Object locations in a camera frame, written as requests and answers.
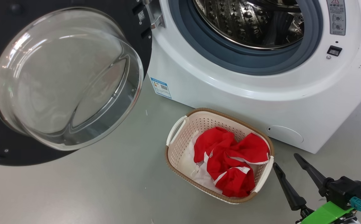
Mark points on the blue energy label sticker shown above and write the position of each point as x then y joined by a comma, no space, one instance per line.
161,88

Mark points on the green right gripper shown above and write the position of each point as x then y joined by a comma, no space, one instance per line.
326,214

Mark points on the black glass washing machine door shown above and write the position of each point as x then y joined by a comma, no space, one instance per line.
74,77

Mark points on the cream perforated laundry basket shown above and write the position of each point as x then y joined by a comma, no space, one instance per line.
186,137

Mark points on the grey warning label sticker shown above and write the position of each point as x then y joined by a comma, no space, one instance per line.
336,17

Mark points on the white front-load washing machine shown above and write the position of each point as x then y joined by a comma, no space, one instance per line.
230,81

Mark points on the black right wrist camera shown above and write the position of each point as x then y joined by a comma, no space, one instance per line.
345,189

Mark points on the red and white garment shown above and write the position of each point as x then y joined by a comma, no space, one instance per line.
227,168

